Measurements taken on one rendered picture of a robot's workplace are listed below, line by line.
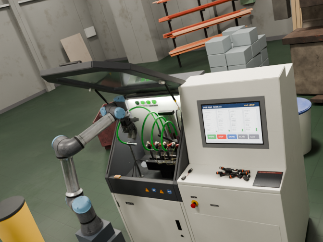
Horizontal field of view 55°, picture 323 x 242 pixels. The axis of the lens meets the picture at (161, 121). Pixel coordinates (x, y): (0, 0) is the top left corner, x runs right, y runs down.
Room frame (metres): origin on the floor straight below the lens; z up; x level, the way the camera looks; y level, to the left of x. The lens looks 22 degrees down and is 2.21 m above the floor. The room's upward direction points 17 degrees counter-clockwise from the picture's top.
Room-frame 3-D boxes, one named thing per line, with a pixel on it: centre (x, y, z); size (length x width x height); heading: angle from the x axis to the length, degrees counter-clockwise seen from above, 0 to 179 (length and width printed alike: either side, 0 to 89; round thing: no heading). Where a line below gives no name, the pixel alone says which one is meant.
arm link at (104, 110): (2.06, 0.32, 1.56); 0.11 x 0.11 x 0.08; 30
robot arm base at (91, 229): (1.73, 0.66, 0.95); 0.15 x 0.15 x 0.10
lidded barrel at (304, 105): (3.26, -1.49, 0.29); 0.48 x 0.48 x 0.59
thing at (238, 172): (1.71, -0.35, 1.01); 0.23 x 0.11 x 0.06; 54
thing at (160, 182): (2.07, 0.30, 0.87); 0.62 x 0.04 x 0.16; 54
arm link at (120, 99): (2.12, 0.25, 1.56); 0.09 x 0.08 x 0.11; 120
